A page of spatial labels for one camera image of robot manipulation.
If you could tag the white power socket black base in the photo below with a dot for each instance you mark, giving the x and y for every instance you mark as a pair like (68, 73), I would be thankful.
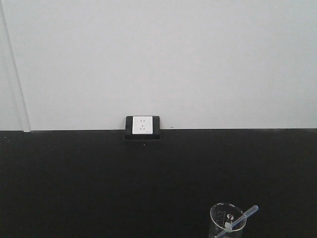
(142, 128)

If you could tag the clear glass beaker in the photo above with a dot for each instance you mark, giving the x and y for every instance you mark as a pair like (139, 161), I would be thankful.
(226, 221)

